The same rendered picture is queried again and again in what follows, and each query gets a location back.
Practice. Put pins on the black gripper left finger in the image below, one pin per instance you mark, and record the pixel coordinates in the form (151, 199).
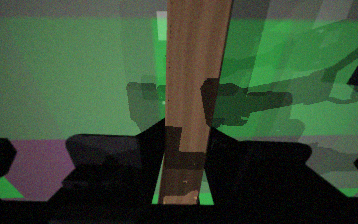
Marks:
(144, 152)

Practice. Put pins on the brown wooden side rail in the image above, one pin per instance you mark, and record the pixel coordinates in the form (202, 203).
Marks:
(197, 32)

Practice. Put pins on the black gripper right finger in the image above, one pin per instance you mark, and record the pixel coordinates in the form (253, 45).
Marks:
(227, 160)

